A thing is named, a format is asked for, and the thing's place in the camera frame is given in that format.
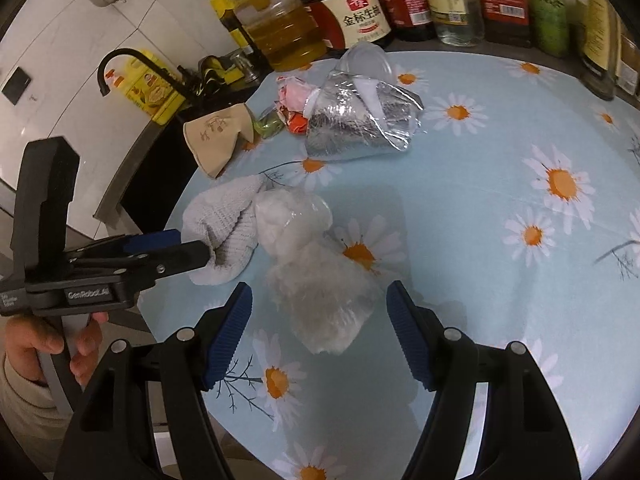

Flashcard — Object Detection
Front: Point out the silver foil bag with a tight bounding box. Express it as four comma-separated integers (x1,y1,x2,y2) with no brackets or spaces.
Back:
302,72,426,162

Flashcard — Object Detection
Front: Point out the clear plastic cup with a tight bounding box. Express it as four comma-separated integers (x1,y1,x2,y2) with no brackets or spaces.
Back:
340,42,396,83

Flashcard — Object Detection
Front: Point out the small red white wrapper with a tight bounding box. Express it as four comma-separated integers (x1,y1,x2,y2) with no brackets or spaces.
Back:
286,112,312,137

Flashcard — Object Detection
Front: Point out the clear cooking oil jug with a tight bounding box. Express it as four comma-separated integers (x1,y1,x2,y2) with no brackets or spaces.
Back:
222,0,328,72

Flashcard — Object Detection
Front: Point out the beige cloth piece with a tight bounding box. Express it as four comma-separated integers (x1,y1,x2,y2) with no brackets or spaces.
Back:
182,102,256,180

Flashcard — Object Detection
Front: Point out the black wall socket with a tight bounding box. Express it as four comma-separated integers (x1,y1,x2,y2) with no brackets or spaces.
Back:
1,66,32,106

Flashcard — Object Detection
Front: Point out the dark soy sauce jug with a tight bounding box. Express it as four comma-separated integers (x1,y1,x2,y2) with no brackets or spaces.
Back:
300,0,396,52

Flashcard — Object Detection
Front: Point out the yellow black cleaning cloth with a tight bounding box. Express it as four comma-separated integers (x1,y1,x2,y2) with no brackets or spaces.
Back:
197,52,237,96

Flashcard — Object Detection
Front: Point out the brown bottle yellow label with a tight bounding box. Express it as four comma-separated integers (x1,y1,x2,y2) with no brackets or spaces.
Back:
580,0,619,101

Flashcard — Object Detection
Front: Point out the small jar yellow label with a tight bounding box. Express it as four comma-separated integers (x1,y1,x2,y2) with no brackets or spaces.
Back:
615,15,640,97

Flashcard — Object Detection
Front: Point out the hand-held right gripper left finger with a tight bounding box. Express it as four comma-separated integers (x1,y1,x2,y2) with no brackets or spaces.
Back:
52,281,253,480

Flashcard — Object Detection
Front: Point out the grey knitted cloth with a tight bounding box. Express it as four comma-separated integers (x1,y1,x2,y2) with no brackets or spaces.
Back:
181,176,266,286

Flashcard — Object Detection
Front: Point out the green wrapper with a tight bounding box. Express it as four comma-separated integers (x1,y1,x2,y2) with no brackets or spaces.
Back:
255,110,286,140

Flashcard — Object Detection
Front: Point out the black kitchen sink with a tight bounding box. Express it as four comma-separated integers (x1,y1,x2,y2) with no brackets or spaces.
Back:
92,87,251,241

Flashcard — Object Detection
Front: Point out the pink wrapper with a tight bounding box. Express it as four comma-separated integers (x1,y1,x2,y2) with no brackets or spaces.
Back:
276,76,321,116

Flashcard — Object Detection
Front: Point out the clear plastic bag with tissue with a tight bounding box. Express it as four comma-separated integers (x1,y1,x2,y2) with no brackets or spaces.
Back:
254,187,383,356

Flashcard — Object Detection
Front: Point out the person's left hand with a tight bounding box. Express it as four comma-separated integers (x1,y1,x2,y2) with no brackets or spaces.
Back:
2,311,109,387

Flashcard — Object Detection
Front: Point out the person's left forearm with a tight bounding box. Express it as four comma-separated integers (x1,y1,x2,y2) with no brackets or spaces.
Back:
0,350,76,433

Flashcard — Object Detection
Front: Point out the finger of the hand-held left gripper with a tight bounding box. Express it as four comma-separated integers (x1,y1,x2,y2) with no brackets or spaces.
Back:
65,229,182,261
67,240,210,287

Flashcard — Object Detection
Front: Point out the black sink faucet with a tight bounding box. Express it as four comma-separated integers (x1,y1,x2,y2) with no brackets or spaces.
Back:
97,49,186,107

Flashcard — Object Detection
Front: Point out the metal sink soap dispenser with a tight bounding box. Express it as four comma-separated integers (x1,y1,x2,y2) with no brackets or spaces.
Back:
230,50,261,84

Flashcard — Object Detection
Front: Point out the yellow dish soap bottle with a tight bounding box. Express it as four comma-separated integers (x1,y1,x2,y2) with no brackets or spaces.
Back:
111,50,187,126

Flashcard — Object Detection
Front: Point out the green label bottle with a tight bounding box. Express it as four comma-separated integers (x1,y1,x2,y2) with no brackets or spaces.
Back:
520,0,571,57

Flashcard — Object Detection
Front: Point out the green capped dark bottle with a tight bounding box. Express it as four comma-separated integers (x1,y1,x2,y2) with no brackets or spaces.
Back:
191,0,256,56

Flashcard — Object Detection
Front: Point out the blue daisy print tablecloth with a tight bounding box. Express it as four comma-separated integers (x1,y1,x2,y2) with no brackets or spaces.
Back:
137,50,640,480

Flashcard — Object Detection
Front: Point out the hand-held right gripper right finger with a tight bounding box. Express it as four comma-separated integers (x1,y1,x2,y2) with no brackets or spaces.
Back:
386,280,596,480

